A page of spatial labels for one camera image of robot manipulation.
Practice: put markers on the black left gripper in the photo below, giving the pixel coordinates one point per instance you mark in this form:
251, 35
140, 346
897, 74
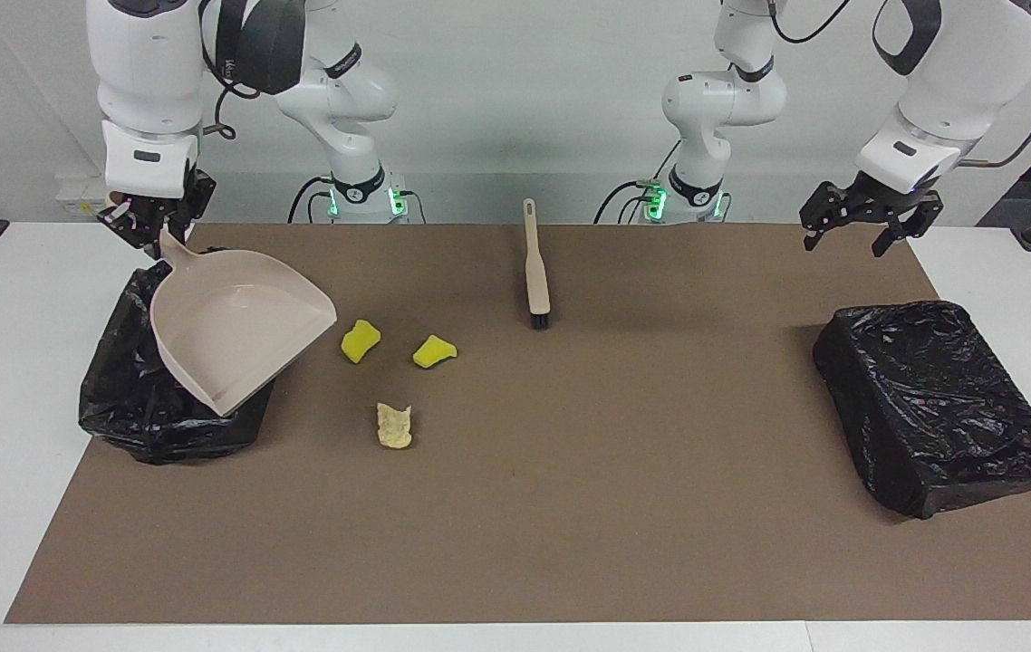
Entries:
873, 199

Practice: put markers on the pale bread piece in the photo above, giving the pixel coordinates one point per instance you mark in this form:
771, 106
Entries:
394, 427

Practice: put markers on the black trash bag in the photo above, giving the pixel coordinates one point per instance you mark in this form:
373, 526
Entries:
117, 417
932, 407

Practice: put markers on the white wall socket box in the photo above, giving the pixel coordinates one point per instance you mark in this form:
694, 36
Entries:
85, 196

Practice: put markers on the beige hand brush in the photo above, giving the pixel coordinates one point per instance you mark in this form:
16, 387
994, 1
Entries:
536, 272

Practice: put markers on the brown table mat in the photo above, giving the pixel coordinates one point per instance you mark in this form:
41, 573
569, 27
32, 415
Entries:
515, 561

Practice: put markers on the right black trash bag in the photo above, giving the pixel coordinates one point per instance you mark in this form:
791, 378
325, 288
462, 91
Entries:
932, 407

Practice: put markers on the yellow sponge piece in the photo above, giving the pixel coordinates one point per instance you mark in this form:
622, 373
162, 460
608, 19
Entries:
360, 341
432, 352

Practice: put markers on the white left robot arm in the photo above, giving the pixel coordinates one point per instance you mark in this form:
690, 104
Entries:
968, 81

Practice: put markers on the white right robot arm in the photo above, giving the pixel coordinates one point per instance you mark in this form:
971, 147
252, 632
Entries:
144, 72

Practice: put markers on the left black trash bag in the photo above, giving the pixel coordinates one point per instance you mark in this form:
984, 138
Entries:
117, 417

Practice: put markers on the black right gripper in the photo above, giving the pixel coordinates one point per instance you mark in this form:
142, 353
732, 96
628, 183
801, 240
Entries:
162, 204

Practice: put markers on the beige plastic dustpan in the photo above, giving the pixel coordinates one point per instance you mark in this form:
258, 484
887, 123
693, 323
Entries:
226, 335

